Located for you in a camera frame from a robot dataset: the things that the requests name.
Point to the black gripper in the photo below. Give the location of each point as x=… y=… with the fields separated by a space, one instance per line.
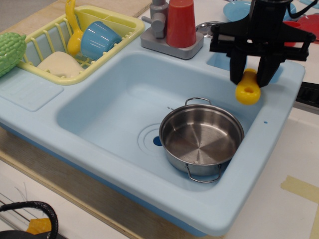
x=261 y=33

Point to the stainless steel pot lid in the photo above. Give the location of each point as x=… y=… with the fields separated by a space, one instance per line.
x=205 y=28

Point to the blue plastic plate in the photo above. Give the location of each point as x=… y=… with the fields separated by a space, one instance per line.
x=236 y=10

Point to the blue plastic cup on table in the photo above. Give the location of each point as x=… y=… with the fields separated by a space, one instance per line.
x=293 y=10

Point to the red plastic mug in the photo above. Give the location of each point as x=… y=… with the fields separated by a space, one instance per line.
x=291 y=25

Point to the red plastic plate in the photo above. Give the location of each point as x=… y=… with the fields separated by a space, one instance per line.
x=310 y=23

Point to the red plastic tumbler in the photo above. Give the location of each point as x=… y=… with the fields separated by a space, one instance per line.
x=180 y=32

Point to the grey toy faucet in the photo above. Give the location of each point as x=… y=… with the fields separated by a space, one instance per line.
x=154 y=38

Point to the beige masking tape strip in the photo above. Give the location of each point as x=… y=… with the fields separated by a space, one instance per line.
x=307 y=191

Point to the blue plastic cup in rack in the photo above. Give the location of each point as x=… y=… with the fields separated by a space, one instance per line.
x=97 y=39

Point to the light blue toy sink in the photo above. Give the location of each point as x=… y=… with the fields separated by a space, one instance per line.
x=108 y=127

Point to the yellow plastic spoon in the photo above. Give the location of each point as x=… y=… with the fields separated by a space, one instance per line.
x=74 y=43

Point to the yellow dish rack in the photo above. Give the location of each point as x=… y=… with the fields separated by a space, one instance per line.
x=55 y=35

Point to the green toy bitter gourd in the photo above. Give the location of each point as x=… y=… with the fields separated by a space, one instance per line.
x=12 y=49

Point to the yellow tape piece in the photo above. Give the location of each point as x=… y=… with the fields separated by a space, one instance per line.
x=38 y=226

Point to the black rail at right edge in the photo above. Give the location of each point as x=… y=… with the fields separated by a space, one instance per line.
x=308 y=94

